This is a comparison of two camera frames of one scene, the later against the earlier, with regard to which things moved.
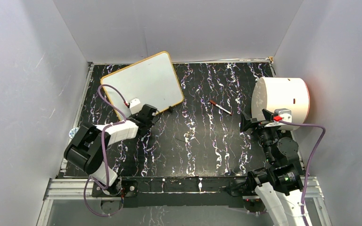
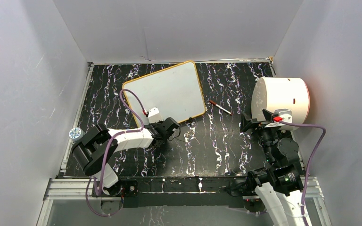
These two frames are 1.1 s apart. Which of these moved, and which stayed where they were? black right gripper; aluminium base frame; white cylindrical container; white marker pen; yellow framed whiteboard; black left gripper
Moved: black left gripper; yellow framed whiteboard
Stayed: aluminium base frame; white cylindrical container; black right gripper; white marker pen
